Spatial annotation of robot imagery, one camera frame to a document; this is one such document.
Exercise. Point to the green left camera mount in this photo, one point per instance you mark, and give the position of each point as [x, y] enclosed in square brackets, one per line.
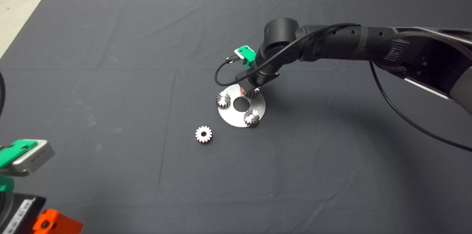
[14, 151]

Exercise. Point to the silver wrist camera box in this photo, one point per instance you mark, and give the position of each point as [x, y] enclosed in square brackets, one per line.
[37, 160]
[238, 55]

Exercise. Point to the large steel bevel gear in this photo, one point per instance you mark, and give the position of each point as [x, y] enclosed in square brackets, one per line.
[254, 94]

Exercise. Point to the round metal plate with hole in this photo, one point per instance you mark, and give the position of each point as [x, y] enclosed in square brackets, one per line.
[236, 119]

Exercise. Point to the small steel bevel gear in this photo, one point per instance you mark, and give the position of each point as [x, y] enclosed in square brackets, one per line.
[222, 100]
[199, 134]
[251, 117]

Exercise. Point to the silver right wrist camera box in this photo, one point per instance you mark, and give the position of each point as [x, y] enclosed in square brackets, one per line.
[238, 55]

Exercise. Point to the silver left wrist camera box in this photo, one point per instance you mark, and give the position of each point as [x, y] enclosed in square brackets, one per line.
[37, 160]

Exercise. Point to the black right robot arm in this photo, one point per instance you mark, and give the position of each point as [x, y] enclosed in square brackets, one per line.
[332, 42]

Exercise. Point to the green right camera mount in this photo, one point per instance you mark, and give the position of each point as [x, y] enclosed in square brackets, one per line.
[247, 54]

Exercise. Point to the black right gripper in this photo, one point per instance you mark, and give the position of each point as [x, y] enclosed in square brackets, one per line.
[258, 77]

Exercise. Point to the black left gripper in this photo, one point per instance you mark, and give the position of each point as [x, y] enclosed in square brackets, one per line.
[18, 215]

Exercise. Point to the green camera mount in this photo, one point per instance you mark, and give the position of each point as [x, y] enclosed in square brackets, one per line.
[14, 151]
[247, 54]

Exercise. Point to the dark grey table cloth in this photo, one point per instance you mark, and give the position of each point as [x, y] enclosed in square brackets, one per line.
[147, 24]

